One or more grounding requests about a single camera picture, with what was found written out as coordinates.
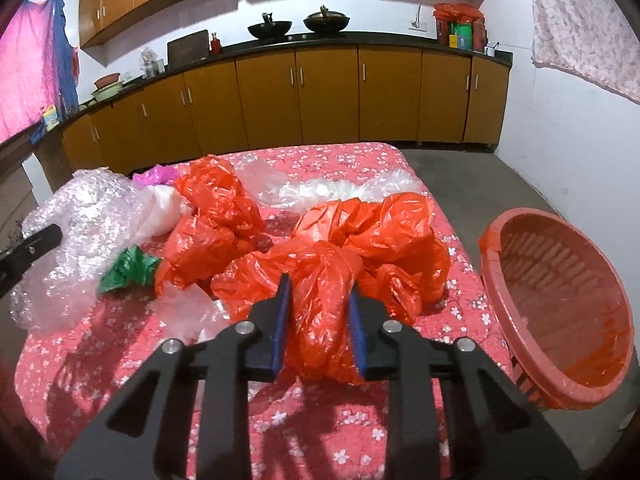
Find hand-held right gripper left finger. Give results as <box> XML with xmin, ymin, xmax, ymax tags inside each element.
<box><xmin>52</xmin><ymin>274</ymin><xmax>293</xmax><ymax>480</ymax></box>

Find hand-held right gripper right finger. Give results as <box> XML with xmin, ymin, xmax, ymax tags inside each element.
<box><xmin>347</xmin><ymin>292</ymin><xmax>586</xmax><ymax>480</ymax></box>

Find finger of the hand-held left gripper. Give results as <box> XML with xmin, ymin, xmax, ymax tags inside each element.
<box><xmin>0</xmin><ymin>224</ymin><xmax>63</xmax><ymax>302</ymax></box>

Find orange plastic bag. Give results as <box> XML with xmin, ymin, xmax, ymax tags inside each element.
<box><xmin>291</xmin><ymin>191</ymin><xmax>452</xmax><ymax>328</ymax></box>
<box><xmin>154</xmin><ymin>215</ymin><xmax>253</xmax><ymax>302</ymax></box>
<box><xmin>174</xmin><ymin>156</ymin><xmax>266</xmax><ymax>242</ymax></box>
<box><xmin>211</xmin><ymin>240</ymin><xmax>368</xmax><ymax>386</ymax></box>

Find clear bubble wrap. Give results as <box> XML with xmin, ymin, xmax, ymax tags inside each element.
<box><xmin>7</xmin><ymin>166</ymin><xmax>152</xmax><ymax>335</ymax></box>

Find pink plastic bag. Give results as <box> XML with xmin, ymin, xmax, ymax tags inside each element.
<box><xmin>132</xmin><ymin>163</ymin><xmax>179</xmax><ymax>187</ymax></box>

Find red plastic basket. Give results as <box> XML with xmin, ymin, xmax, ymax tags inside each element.
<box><xmin>478</xmin><ymin>208</ymin><xmax>637</xmax><ymax>411</ymax></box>

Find white cabinet with flower sticker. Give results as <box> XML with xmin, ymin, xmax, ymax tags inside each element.
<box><xmin>0</xmin><ymin>162</ymin><xmax>40</xmax><ymax>253</ymax></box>

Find small clear plastic bag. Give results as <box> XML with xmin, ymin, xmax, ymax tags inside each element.
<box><xmin>149</xmin><ymin>284</ymin><xmax>232</xmax><ymax>343</ymax></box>

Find green plastic bag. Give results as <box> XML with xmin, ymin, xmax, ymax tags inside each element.
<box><xmin>97</xmin><ymin>245</ymin><xmax>162</xmax><ymax>295</ymax></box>

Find red floral blanket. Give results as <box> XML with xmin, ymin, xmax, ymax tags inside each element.
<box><xmin>15</xmin><ymin>141</ymin><xmax>517</xmax><ymax>480</ymax></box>

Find white plastic bag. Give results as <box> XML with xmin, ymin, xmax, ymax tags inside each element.
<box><xmin>132</xmin><ymin>184</ymin><xmax>195</xmax><ymax>242</ymax></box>

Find long clear plastic bag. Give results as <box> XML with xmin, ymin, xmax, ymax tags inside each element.
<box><xmin>265</xmin><ymin>165</ymin><xmax>432</xmax><ymax>213</ymax></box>

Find clear plastic sheet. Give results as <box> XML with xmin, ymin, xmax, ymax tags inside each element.
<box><xmin>232</xmin><ymin>152</ymin><xmax>297</xmax><ymax>206</ymax></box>

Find pink curtain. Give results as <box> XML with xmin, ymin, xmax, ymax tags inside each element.
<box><xmin>0</xmin><ymin>0</ymin><xmax>67</xmax><ymax>144</ymax></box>

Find blue hanging cloth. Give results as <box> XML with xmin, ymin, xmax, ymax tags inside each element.
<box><xmin>29</xmin><ymin>0</ymin><xmax>81</xmax><ymax>144</ymax></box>

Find glass jar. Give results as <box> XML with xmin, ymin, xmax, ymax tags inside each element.
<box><xmin>139</xmin><ymin>47</ymin><xmax>159</xmax><ymax>79</ymax></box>

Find wooden base cabinets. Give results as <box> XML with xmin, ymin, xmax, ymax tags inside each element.
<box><xmin>60</xmin><ymin>42</ymin><xmax>511</xmax><ymax>177</ymax></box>

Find dark cutting board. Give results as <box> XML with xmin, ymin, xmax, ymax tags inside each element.
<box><xmin>166</xmin><ymin>29</ymin><xmax>210</xmax><ymax>64</ymax></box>

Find black wok with lid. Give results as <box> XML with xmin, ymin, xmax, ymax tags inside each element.
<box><xmin>303</xmin><ymin>5</ymin><xmax>351</xmax><ymax>36</ymax></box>

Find green box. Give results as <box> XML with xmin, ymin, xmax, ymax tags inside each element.
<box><xmin>452</xmin><ymin>22</ymin><xmax>474</xmax><ymax>51</ymax></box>

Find orange bag with bottles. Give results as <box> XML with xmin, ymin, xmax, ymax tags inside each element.
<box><xmin>432</xmin><ymin>2</ymin><xmax>489</xmax><ymax>54</ymax></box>

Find pink floral hanging cloth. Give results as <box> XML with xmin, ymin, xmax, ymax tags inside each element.
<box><xmin>522</xmin><ymin>0</ymin><xmax>640</xmax><ymax>107</ymax></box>

